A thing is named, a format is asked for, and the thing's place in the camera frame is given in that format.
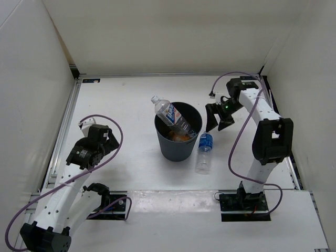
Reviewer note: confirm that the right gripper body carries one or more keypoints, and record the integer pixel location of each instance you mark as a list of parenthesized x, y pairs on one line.
[(229, 107)]

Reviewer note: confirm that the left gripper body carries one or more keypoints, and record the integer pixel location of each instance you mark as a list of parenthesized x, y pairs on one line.
[(81, 142)]

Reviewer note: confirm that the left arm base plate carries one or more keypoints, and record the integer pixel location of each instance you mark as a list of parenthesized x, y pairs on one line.
[(114, 206)]

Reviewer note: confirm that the orange juice bottle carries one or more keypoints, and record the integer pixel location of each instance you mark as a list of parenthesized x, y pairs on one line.
[(177, 138)]

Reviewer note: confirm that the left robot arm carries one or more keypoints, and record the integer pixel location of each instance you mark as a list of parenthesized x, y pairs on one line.
[(71, 202)]

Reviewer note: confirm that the right blue corner label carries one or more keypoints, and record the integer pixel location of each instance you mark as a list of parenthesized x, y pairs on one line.
[(245, 78)]

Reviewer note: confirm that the white red label water bottle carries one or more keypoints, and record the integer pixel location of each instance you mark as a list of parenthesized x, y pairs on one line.
[(169, 114)]

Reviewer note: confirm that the clear unlabelled plastic bottle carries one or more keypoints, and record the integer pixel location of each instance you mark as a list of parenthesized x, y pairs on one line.
[(192, 133)]

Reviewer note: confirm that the dark grey plastic bin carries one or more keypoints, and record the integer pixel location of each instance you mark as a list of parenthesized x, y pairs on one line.
[(175, 147)]

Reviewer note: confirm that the right black frame rail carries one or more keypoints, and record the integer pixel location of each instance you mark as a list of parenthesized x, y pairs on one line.
[(268, 93)]

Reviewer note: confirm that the left aluminium frame rail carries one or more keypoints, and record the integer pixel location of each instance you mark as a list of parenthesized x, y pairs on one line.
[(55, 159)]

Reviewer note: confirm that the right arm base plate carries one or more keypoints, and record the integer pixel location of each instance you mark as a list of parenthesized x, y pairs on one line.
[(250, 210)]

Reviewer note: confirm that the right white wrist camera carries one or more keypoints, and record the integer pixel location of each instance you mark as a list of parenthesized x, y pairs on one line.
[(217, 96)]

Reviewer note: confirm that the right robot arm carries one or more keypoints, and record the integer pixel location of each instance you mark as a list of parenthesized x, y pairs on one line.
[(272, 142)]

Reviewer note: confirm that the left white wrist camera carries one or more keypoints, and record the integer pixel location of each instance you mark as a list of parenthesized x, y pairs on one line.
[(86, 124)]

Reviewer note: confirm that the blue label water bottle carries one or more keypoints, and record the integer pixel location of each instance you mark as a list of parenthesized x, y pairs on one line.
[(204, 153)]

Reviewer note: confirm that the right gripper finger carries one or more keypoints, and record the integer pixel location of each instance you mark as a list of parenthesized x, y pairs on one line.
[(211, 111), (226, 120)]

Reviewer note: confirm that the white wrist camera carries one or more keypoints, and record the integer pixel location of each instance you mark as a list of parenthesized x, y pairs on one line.
[(86, 124), (217, 96)]

